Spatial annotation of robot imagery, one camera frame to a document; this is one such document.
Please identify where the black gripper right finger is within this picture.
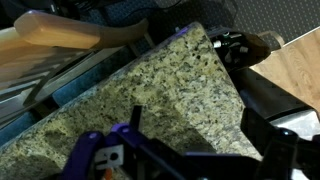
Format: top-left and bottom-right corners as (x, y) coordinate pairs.
(255, 128), (298, 180)

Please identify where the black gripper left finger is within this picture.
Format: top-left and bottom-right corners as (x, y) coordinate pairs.
(59, 131), (104, 180)

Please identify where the left wooden chair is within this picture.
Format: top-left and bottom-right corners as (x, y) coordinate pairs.
(0, 10), (148, 123)

